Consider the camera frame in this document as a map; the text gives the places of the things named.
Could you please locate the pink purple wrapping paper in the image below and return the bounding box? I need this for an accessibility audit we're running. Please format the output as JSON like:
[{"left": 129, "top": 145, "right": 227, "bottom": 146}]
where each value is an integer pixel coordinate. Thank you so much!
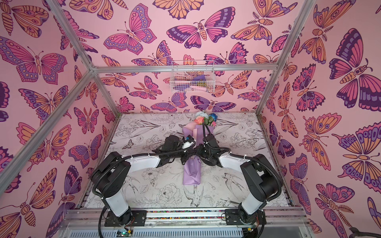
[{"left": 183, "top": 122, "right": 203, "bottom": 185}]

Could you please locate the pink fake rose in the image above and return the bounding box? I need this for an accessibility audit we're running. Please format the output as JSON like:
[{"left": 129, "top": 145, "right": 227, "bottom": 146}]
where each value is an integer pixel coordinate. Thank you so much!
[{"left": 194, "top": 116, "right": 205, "bottom": 125}]

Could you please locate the blue fake flower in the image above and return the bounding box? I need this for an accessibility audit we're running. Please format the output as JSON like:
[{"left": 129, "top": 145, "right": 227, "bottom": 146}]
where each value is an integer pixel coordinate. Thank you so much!
[{"left": 209, "top": 113, "right": 218, "bottom": 122}]

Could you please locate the black ribbon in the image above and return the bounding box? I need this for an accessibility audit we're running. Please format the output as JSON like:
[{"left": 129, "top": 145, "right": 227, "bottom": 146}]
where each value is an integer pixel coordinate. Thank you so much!
[{"left": 185, "top": 150, "right": 201, "bottom": 162}]

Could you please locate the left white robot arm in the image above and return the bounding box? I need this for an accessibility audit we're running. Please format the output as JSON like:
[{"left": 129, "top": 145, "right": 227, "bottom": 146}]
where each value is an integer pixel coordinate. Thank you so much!
[{"left": 91, "top": 135, "right": 196, "bottom": 226}]

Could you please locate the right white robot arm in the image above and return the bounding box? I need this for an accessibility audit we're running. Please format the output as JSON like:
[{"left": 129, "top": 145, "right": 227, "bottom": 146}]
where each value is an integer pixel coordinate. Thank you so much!
[{"left": 196, "top": 125, "right": 283, "bottom": 224}]

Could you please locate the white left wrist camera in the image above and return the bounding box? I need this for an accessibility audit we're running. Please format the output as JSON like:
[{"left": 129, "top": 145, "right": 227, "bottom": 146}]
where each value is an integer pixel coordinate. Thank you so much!
[{"left": 182, "top": 135, "right": 195, "bottom": 149}]

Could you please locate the white wire basket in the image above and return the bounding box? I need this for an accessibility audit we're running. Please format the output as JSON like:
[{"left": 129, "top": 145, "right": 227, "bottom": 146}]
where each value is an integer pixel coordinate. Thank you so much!
[{"left": 169, "top": 60, "right": 216, "bottom": 93}]

